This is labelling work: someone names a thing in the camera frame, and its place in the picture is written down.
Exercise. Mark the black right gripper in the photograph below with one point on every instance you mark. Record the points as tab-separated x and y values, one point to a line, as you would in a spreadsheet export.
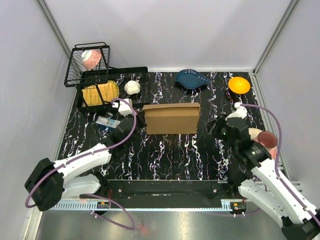
214	125

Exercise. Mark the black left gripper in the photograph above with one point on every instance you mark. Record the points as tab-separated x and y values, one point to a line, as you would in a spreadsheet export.
140	117

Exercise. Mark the brown cardboard box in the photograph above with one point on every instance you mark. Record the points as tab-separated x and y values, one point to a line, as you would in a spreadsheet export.
172	118

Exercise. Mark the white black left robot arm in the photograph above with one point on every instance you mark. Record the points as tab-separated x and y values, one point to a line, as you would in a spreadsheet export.
53	181

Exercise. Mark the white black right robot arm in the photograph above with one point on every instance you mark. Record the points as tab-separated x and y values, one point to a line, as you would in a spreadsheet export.
295	215

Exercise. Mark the silver blue toothpaste tube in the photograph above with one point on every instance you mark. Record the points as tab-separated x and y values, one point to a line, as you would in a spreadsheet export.
107	122

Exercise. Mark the dark red cup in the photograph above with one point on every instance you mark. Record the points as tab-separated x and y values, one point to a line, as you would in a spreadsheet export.
267	139

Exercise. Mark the white flower-shaped cup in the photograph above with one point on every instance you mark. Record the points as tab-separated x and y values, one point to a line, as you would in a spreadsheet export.
132	87

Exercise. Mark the woven bamboo tray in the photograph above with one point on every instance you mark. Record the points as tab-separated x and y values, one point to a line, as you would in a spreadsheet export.
95	95

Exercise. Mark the orange round bowl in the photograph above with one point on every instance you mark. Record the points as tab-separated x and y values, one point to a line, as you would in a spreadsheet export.
239	85

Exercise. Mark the dark blue leaf dish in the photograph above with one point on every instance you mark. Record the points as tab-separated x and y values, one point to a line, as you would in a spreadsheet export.
191	79

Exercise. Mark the pink patterned ceramic bowl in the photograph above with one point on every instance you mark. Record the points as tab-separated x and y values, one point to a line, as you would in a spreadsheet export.
91	58

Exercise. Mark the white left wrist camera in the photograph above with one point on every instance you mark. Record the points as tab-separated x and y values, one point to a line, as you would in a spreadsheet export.
124	107

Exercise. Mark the black wire dish rack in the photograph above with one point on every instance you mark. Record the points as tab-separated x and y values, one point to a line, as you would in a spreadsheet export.
79	78

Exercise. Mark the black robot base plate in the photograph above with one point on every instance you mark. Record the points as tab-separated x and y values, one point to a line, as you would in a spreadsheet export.
205	189

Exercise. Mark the aluminium front rail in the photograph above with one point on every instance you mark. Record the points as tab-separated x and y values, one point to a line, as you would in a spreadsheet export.
146	203

